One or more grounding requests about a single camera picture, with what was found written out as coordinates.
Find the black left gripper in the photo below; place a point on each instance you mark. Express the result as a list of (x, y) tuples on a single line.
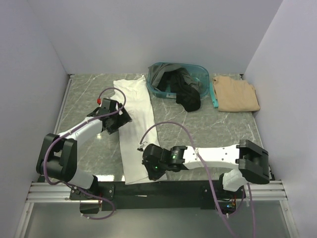
[(123, 119)]

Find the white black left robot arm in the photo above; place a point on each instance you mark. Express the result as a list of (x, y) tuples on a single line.
[(58, 154)]

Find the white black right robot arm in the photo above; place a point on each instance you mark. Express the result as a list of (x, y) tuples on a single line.
[(247, 162)]

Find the grey t shirt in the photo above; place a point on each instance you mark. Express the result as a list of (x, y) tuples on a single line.
[(159, 69)]

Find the folded tan t shirt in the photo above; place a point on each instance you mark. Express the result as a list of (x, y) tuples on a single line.
[(235, 95)]

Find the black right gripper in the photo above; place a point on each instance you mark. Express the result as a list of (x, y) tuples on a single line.
[(152, 175)]

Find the teal plastic basket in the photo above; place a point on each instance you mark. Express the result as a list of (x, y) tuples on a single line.
[(199, 74)]

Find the black base crossbar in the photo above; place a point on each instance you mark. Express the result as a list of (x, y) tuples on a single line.
[(164, 194)]

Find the black t shirt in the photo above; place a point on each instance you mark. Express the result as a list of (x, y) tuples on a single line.
[(186, 95)]

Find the white t shirt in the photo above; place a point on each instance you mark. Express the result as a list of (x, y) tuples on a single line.
[(139, 107)]

